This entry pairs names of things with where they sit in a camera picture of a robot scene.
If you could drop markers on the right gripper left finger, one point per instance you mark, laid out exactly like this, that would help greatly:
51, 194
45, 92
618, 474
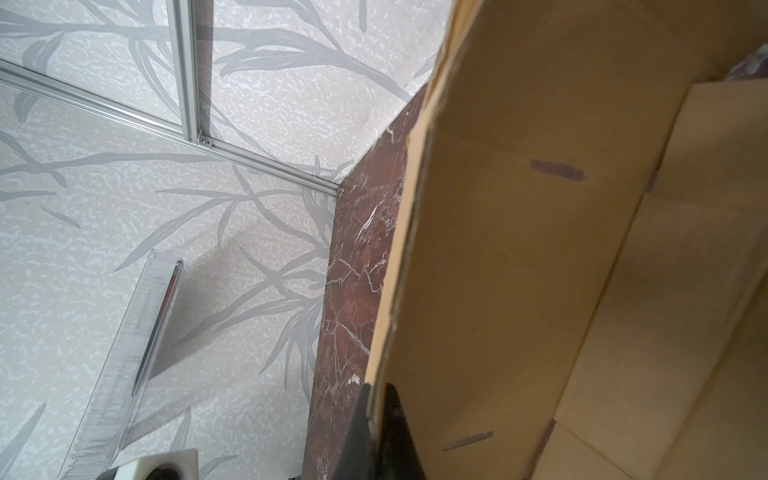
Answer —
357, 458

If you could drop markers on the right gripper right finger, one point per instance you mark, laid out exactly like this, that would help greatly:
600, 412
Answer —
397, 455

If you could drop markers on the brown cardboard box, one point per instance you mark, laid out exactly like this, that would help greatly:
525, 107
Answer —
577, 287

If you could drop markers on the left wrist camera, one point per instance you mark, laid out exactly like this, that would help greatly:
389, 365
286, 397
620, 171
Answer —
177, 465

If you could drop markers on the clear plastic wall bin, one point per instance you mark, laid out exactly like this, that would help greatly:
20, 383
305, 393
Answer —
103, 430

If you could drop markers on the aluminium frame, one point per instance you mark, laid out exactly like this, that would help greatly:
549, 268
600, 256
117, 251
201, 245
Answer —
131, 62

